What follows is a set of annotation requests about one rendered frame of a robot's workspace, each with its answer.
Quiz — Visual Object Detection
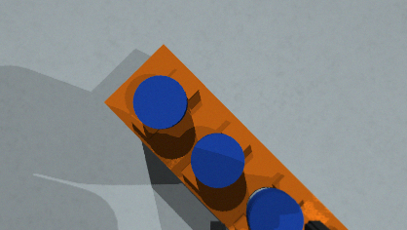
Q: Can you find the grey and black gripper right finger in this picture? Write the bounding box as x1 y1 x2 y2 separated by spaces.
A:
305 220 330 230

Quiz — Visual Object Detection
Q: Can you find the blue cylinder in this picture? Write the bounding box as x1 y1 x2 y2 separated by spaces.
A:
246 188 304 230
191 133 245 188
132 75 188 130

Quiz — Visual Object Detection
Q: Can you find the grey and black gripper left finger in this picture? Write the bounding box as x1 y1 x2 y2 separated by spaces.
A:
210 221 226 230

